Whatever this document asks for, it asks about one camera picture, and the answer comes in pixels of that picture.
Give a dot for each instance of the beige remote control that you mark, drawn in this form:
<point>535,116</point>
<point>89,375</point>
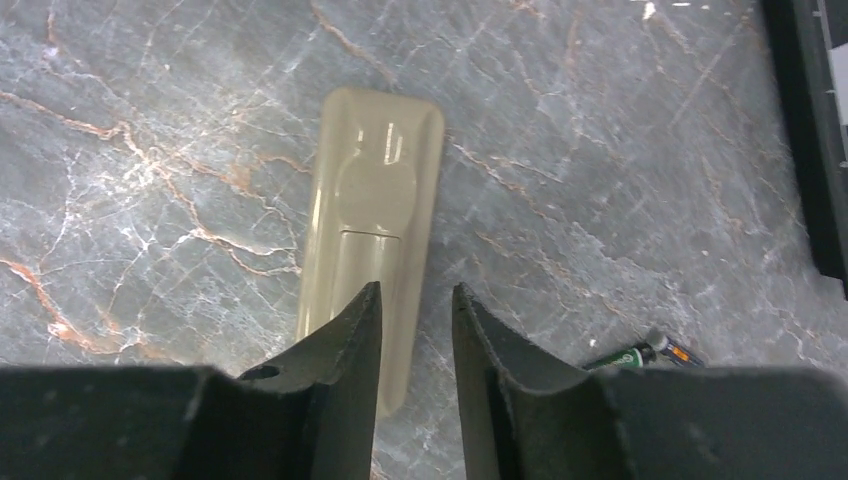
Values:
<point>374,186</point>

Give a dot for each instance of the dark spare AA battery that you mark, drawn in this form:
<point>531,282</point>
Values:
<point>672,350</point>

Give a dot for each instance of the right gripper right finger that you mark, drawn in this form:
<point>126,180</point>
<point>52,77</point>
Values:
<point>524,413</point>

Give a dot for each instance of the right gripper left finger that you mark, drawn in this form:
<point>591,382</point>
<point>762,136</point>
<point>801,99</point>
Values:
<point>307,413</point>

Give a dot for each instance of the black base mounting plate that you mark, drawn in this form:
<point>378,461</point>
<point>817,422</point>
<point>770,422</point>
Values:
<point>808,43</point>

